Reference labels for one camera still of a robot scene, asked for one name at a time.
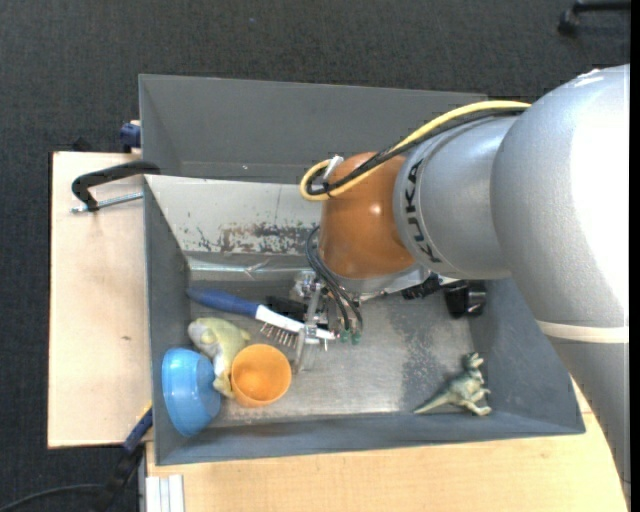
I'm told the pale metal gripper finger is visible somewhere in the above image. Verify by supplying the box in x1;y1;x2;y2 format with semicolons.
291;325;312;375
305;329;332;371

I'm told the grey metal bin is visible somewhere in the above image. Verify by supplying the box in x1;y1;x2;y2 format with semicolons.
137;73;586;467

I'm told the orange plastic cup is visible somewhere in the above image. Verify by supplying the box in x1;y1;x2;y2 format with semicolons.
229;342;293;409

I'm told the pale yellow toy animal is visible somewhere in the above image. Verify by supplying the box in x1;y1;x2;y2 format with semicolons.
187;316;253;400

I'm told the blue and white brush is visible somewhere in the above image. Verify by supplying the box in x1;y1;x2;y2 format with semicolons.
185;286;337;347

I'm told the blue plastic bowl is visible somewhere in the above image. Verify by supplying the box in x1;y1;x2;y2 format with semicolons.
160;347;222;439

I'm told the black box-shaped object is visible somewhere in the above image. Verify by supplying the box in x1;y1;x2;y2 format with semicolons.
443;279;487;319

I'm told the green toy dinosaur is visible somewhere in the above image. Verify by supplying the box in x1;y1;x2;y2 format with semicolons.
412;351;494;417

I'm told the pale wood board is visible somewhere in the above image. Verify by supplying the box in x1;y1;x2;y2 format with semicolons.
47;151;154;450

